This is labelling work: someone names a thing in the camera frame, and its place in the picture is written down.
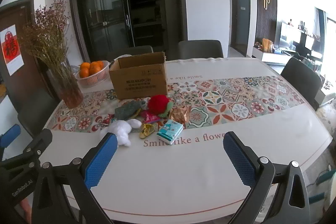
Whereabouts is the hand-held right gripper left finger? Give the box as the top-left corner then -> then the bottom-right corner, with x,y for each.
31,132 -> 118,224

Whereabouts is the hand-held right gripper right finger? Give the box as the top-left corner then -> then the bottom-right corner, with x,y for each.
223,131 -> 319,224

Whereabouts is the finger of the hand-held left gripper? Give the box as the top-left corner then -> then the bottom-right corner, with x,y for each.
0,124 -> 22,149
3,128 -> 53,174

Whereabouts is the white plush toy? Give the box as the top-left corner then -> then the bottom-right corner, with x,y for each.
99,119 -> 142,147

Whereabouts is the yellow cartoon figure toy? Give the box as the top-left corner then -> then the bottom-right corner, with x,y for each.
139,123 -> 159,139

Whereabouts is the copper foil snack packet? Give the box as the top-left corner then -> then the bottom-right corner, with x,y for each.
169,106 -> 192,130

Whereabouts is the brown cardboard box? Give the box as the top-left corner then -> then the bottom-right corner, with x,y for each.
109,51 -> 168,100

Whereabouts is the dark grey dining chair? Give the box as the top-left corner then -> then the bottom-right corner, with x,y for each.
17,95 -> 60,136
178,40 -> 224,59
280,57 -> 322,109
106,45 -> 154,62

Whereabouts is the grey-green knitted cloth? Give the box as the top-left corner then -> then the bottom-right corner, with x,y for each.
114,100 -> 151,121

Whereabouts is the patterned tablecloth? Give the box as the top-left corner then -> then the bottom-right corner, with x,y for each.
43,57 -> 334,217

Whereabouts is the pink snack packet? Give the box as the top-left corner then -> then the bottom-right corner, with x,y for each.
140,110 -> 161,124

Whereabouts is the light blue tissue packet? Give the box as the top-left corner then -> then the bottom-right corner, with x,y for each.
156,119 -> 184,145

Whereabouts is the red knitted strawberry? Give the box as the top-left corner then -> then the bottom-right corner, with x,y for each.
147,94 -> 174,119

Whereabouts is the white plastic fruit basket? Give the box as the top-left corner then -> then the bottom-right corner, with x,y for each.
75,60 -> 111,87

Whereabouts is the red paper-cut door poster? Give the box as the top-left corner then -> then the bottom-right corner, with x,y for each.
0,24 -> 25,76

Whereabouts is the glass vase with dried flowers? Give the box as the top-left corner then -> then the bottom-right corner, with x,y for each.
20,0 -> 73,77

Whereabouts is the white low cabinet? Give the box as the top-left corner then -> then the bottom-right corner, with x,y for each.
252,46 -> 298,66

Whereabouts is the orange paper bag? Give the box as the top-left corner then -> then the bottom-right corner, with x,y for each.
262,38 -> 274,52

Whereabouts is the brown wooden door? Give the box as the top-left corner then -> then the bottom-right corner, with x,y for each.
0,0 -> 54,115

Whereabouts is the television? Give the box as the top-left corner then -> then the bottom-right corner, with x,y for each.
278,22 -> 298,49

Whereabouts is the dark interior door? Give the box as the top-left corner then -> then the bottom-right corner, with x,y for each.
231,0 -> 251,57

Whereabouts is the dark sliding glass door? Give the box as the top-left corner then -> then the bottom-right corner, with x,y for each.
68,0 -> 188,62

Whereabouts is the dark slatted wall cabinet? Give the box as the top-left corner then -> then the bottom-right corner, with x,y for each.
254,0 -> 278,56

